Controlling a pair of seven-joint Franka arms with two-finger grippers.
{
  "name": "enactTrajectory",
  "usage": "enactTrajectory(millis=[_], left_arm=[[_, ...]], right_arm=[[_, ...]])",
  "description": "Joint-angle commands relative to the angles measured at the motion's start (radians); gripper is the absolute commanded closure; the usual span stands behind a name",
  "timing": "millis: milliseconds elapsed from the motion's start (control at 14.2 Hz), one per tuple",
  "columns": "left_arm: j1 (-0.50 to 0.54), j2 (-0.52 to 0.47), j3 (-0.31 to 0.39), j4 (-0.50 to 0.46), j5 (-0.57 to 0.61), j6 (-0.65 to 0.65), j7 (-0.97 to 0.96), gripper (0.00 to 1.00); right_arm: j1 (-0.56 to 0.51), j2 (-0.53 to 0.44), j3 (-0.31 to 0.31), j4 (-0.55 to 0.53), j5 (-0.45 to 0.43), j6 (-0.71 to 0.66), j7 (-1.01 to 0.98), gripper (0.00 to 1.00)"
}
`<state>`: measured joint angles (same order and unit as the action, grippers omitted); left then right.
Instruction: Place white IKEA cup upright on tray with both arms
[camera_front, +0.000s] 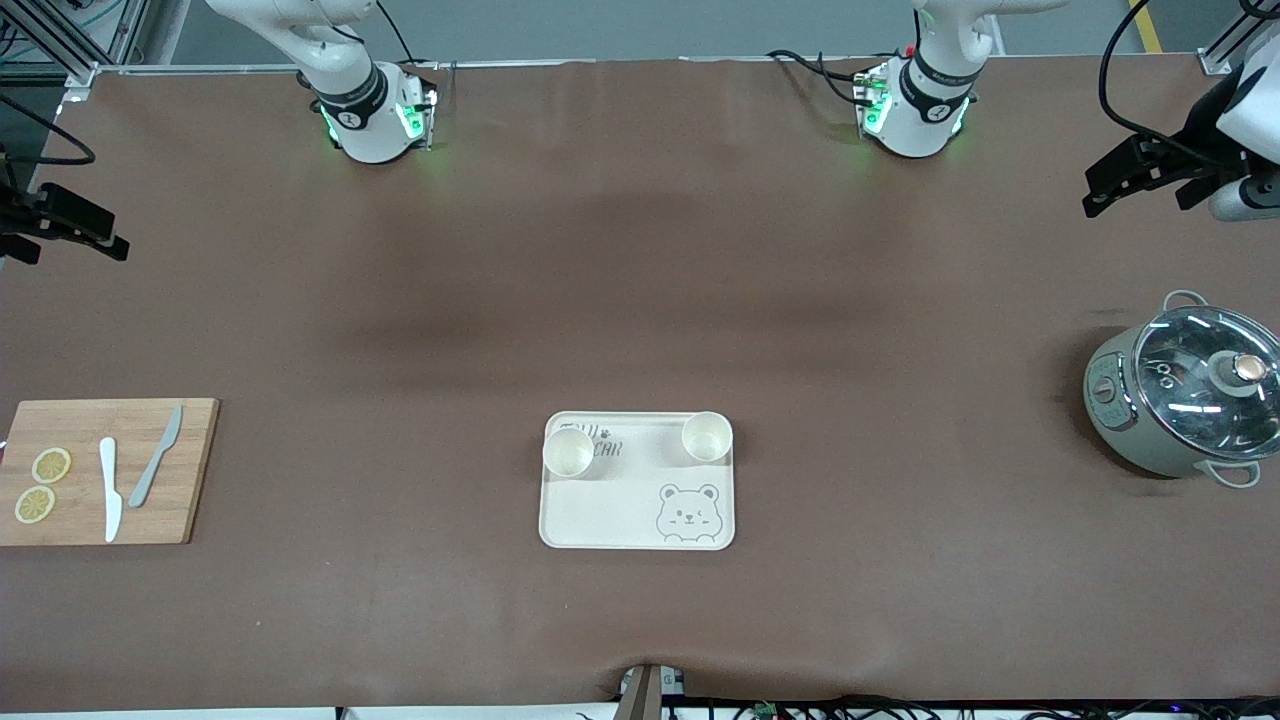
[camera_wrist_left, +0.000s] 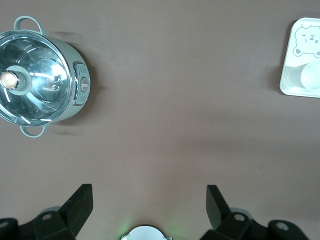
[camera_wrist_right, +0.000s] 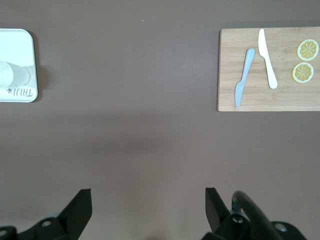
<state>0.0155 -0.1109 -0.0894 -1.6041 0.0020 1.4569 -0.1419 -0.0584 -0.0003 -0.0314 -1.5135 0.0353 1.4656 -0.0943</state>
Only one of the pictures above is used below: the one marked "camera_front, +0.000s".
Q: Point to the grey plastic knife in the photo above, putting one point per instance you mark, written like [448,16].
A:
[152,465]

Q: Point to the brown table mat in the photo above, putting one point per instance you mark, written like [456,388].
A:
[640,250]

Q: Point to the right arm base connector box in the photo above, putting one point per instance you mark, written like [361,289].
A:
[418,110]

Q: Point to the glass pot lid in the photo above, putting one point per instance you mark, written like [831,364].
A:
[1190,380]

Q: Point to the cream paper cup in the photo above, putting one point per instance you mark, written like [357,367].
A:
[569,452]

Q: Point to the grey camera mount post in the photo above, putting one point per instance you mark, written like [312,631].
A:
[645,695]

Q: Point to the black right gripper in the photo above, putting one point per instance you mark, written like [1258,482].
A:
[12,218]

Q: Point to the grey-green cooking pot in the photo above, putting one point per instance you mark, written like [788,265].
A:
[1115,410]

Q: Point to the wooden cutting board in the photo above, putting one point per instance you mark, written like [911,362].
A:
[190,480]

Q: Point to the silver aluminium frame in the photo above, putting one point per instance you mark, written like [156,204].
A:
[1215,63]
[82,75]

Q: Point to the white plastic knife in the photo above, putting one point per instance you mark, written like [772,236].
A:
[110,490]

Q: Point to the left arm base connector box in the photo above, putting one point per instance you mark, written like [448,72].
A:
[872,100]

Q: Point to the yellow lemon slice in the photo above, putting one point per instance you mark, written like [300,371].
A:
[51,465]
[35,504]

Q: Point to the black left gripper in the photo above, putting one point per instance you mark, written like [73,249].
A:
[1199,130]

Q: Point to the cream bear print tray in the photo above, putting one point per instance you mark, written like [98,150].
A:
[620,510]

